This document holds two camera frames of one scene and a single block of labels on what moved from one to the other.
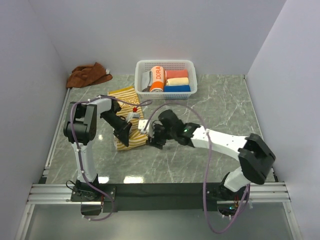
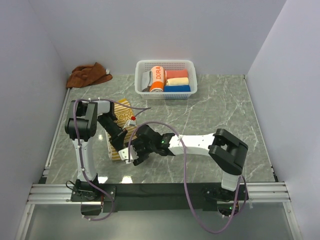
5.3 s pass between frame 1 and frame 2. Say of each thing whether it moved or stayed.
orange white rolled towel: stayed
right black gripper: moved
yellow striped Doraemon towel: moved
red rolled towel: stayed
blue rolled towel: stayed
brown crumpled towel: stayed
